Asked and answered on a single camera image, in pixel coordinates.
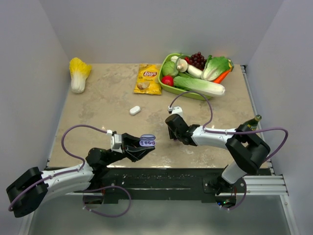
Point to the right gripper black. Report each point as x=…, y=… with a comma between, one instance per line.
x=171, y=134

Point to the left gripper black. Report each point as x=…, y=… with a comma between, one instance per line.
x=131, y=149

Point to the blue-grey earbud charging case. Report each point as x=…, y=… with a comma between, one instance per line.
x=146, y=137

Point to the purple earbud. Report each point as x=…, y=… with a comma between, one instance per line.
x=149, y=143

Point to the white earbud charging case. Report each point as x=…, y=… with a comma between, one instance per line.
x=135, y=110

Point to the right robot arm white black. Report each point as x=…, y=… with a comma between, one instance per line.
x=249, y=151

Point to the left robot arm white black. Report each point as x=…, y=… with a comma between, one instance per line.
x=34, y=186

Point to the green plastic tray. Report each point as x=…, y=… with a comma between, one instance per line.
x=175, y=90

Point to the red tomato toy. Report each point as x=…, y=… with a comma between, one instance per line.
x=168, y=80

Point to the long green napa cabbage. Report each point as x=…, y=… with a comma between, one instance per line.
x=198, y=85

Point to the yellow Lays chips bag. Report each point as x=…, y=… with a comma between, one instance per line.
x=147, y=79

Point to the round green cabbage toy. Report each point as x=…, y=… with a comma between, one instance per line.
x=169, y=68

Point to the white king oyster mushroom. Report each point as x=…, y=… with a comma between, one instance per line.
x=184, y=67

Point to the orange carrot toy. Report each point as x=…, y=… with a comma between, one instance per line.
x=222, y=77

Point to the small white mushroom toy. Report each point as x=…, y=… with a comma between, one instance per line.
x=174, y=58

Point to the dark red grapes bunch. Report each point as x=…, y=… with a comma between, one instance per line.
x=197, y=60

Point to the green leafy lettuce toy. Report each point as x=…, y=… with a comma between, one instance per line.
x=214, y=67

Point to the green glass bottle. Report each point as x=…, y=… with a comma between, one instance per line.
x=252, y=124

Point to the yellow napa cabbage toy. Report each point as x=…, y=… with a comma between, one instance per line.
x=79, y=72

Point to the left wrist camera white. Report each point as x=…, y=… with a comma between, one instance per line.
x=115, y=141

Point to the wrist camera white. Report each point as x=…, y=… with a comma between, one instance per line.
x=175, y=110
x=115, y=141

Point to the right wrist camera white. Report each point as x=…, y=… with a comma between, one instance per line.
x=175, y=110

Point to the aluminium frame rail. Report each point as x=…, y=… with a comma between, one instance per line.
x=266, y=185

